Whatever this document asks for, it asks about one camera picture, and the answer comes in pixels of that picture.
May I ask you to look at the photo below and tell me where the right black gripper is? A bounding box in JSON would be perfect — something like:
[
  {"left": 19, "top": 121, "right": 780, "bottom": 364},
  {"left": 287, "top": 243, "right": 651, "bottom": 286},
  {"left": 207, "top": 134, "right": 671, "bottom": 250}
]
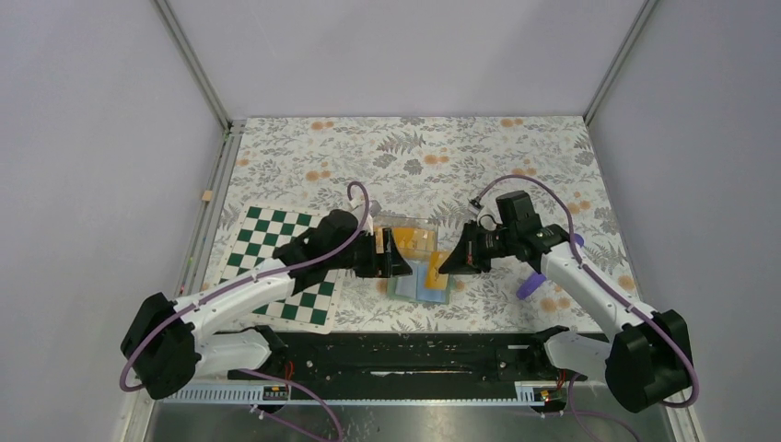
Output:
[{"left": 439, "top": 220, "right": 518, "bottom": 275}]

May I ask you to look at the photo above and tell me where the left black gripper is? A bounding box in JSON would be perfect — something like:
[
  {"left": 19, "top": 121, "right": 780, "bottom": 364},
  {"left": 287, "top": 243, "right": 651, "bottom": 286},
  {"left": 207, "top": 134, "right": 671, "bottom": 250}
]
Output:
[{"left": 328, "top": 227, "right": 412, "bottom": 278}]

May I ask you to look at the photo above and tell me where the green card holder wallet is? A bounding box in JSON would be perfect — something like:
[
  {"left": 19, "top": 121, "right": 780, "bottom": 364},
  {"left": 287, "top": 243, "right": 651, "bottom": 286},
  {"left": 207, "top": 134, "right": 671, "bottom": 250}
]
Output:
[{"left": 387, "top": 261, "right": 455, "bottom": 305}]

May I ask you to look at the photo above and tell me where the clear box with orange blocks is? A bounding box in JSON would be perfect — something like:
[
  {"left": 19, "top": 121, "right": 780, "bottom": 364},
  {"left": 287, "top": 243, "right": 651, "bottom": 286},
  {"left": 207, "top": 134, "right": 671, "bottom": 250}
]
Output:
[{"left": 370, "top": 215, "right": 438, "bottom": 261}]

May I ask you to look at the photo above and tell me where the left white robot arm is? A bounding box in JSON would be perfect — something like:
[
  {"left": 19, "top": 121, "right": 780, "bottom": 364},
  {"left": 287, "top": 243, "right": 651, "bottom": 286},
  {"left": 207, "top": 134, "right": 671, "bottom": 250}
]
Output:
[{"left": 120, "top": 210, "right": 413, "bottom": 399}]

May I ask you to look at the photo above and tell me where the floral table mat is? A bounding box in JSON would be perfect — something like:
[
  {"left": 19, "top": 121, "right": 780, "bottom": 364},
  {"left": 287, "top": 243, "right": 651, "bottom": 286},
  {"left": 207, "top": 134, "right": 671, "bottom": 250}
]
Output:
[{"left": 204, "top": 116, "right": 637, "bottom": 332}]

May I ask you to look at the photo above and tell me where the purple cylinder tube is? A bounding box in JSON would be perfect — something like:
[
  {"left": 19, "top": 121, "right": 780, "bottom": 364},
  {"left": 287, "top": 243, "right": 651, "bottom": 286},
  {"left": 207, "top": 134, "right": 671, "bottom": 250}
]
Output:
[{"left": 516, "top": 273, "right": 547, "bottom": 300}]

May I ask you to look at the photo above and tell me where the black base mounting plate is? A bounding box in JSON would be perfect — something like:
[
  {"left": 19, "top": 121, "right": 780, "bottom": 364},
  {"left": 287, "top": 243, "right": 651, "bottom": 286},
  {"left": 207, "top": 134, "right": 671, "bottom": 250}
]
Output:
[{"left": 252, "top": 331, "right": 573, "bottom": 401}]

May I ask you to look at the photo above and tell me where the green white chessboard mat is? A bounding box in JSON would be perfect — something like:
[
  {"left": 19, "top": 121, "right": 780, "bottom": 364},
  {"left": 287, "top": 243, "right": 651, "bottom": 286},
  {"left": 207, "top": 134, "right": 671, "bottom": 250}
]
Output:
[{"left": 211, "top": 203, "right": 346, "bottom": 334}]

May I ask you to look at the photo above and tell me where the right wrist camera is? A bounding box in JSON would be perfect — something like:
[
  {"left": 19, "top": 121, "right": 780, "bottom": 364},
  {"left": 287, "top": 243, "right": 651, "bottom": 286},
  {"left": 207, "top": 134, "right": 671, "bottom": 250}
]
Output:
[{"left": 469, "top": 198, "right": 497, "bottom": 230}]

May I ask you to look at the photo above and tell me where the white slotted cable duct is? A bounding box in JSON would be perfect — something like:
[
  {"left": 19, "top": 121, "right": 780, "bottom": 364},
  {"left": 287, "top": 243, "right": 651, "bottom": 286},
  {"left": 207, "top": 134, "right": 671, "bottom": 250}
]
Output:
[{"left": 157, "top": 381, "right": 548, "bottom": 408}]

